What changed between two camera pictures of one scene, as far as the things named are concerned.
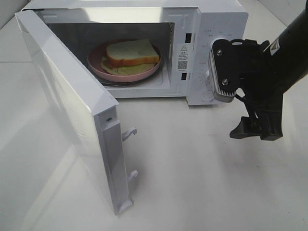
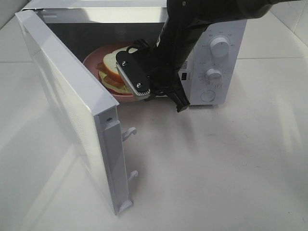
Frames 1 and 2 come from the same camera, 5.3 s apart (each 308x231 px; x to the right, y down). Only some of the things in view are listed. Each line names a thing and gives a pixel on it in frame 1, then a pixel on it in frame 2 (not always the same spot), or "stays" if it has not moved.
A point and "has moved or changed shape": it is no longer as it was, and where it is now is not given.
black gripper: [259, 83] -> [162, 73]
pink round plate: [96, 55] has moved or changed shape
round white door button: [207, 96] stays
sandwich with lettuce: [129, 57] has moved or changed shape
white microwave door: [89, 111] stays
